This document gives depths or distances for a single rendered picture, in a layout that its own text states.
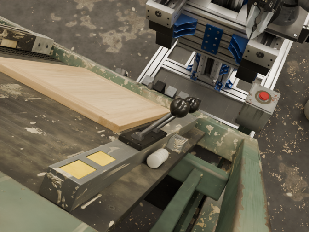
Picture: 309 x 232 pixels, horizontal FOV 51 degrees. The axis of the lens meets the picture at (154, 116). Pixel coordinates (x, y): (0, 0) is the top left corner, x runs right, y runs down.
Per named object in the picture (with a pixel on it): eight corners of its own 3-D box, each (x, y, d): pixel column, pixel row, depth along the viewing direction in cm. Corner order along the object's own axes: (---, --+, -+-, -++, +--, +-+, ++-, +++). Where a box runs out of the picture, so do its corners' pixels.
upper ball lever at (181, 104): (141, 147, 67) (195, 109, 63) (135, 150, 63) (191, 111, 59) (131, 131, 67) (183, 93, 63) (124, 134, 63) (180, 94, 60)
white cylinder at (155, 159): (156, 171, 66) (166, 162, 74) (162, 158, 66) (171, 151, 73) (143, 164, 67) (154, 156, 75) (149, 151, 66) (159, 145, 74)
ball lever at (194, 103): (157, 138, 78) (203, 106, 75) (152, 141, 75) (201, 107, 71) (148, 125, 79) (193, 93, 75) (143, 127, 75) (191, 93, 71)
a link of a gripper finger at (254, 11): (236, 38, 90) (249, 5, 85) (240, 33, 95) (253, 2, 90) (246, 42, 89) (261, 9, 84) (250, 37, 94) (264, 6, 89)
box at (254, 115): (267, 115, 151) (281, 93, 135) (258, 135, 145) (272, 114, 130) (243, 103, 153) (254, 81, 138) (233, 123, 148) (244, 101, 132)
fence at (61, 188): (194, 127, 131) (198, 118, 130) (69, 212, 40) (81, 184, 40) (183, 121, 132) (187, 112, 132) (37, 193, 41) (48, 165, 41)
